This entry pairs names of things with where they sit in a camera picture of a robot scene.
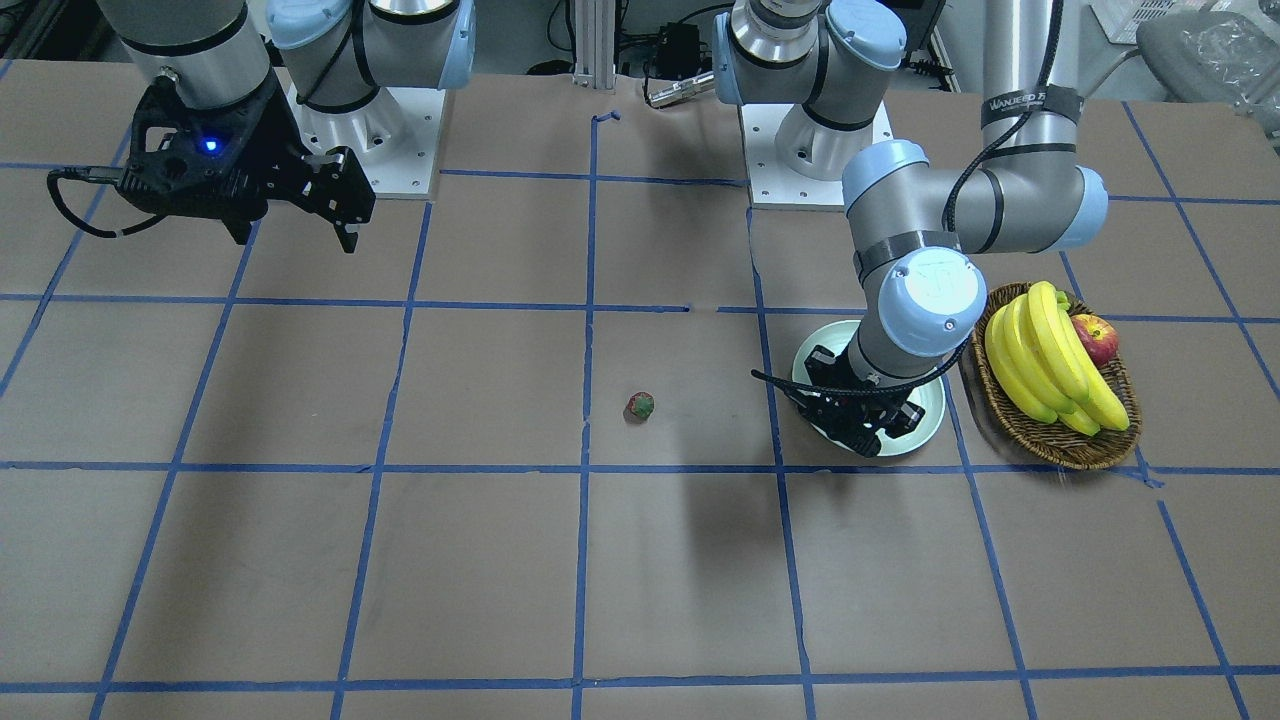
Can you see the pale green round plate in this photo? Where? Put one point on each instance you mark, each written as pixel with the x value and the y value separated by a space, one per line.
pixel 837 336

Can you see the red yellow apple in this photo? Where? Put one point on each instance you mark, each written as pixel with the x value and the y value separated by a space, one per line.
pixel 1099 339

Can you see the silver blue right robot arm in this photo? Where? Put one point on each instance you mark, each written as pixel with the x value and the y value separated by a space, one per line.
pixel 338 54

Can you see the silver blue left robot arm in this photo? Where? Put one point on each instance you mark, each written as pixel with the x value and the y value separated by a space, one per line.
pixel 915 228

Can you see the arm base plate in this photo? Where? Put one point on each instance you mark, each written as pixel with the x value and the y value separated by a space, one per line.
pixel 794 164
pixel 396 138

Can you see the brown wicker basket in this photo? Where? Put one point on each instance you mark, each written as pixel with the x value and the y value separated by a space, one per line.
pixel 1056 444

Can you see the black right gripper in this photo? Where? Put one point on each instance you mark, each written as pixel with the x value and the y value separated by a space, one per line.
pixel 283 158

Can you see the aluminium frame post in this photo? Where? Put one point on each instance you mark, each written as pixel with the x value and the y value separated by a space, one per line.
pixel 595 25

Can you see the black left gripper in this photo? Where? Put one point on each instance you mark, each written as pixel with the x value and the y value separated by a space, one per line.
pixel 848 383

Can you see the yellow banana bunch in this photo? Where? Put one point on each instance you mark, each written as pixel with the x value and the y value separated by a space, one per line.
pixel 1032 349

